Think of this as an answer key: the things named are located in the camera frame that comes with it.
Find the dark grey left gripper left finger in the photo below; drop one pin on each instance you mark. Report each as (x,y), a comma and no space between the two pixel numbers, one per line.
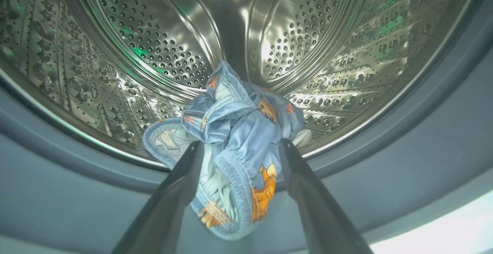
(161,215)

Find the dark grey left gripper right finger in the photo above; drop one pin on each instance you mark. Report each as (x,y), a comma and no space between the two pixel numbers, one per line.
(323,215)

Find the blue patterned clothes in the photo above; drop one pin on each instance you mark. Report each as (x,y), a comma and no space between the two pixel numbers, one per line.
(238,131)

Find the white front-load washing machine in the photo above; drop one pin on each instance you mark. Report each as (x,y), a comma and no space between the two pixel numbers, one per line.
(443,234)

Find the stainless steel washing machine drum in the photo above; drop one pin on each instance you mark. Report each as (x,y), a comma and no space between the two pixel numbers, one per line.
(154,34)

